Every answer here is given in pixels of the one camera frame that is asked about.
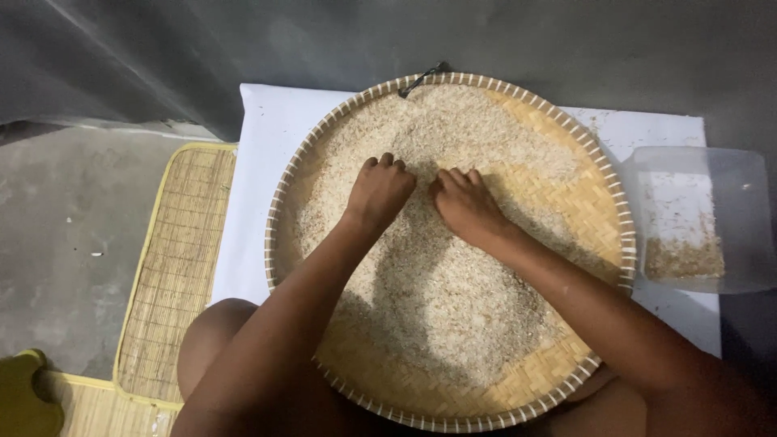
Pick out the person's right hand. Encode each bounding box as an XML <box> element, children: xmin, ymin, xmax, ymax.
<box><xmin>430</xmin><ymin>168</ymin><xmax>517</xmax><ymax>247</ymax></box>

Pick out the person's left hand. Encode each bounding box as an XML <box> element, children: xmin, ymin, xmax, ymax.
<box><xmin>344</xmin><ymin>153</ymin><xmax>418</xmax><ymax>228</ymax></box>

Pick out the round woven bamboo tray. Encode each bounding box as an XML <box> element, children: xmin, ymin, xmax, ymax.
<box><xmin>265</xmin><ymin>72</ymin><xmax>637</xmax><ymax>433</ymax></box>

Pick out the black hanging loop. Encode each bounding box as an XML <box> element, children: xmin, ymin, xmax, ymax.
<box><xmin>398</xmin><ymin>61</ymin><xmax>451</xmax><ymax>99</ymax></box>

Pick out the heap of rice grains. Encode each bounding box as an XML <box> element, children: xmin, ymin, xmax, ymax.
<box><xmin>291</xmin><ymin>84</ymin><xmax>586</xmax><ymax>389</ymax></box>

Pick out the white cloth sheet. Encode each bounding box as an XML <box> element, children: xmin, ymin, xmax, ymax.
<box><xmin>208</xmin><ymin>83</ymin><xmax>722</xmax><ymax>359</ymax></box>

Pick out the yellow-edged woven reed mat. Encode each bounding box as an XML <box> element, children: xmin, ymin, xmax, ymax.
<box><xmin>113</xmin><ymin>142</ymin><xmax>238</xmax><ymax>411</ymax></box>

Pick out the rice husk debris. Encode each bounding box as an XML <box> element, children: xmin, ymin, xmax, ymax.
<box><xmin>645</xmin><ymin>214</ymin><xmax>726</xmax><ymax>280</ymax></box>

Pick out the clear plastic container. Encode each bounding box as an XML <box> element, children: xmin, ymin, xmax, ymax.
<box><xmin>624</xmin><ymin>146</ymin><xmax>777</xmax><ymax>295</ymax></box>

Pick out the person's left leg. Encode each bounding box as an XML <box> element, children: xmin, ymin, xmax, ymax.
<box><xmin>176</xmin><ymin>298</ymin><xmax>261</xmax><ymax>401</ymax></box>

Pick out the person's leg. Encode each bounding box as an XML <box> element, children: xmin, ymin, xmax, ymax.
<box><xmin>534</xmin><ymin>364</ymin><xmax>669</xmax><ymax>437</ymax></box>
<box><xmin>176</xmin><ymin>298</ymin><xmax>261</xmax><ymax>401</ymax></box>

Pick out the person's right leg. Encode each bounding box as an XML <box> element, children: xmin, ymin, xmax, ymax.
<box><xmin>534</xmin><ymin>364</ymin><xmax>669</xmax><ymax>437</ymax></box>

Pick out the grey curtain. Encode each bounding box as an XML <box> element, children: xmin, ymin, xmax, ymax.
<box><xmin>0</xmin><ymin>0</ymin><xmax>256</xmax><ymax>143</ymax></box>

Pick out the yellow plastic stool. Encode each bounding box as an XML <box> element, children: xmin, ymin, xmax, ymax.
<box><xmin>0</xmin><ymin>349</ymin><xmax>65</xmax><ymax>437</ymax></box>

